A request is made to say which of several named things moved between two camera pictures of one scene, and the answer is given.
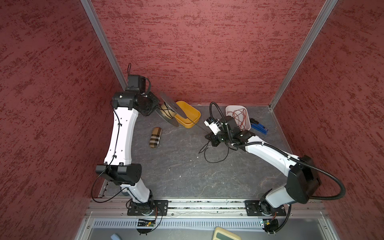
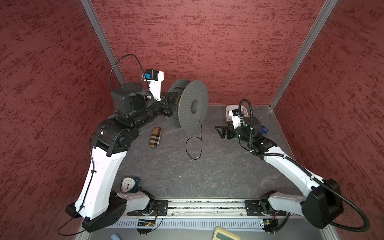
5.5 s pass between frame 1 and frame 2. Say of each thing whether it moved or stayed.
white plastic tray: stayed
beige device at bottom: stayed
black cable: moved
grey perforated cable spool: moved
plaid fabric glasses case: stayed
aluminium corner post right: stayed
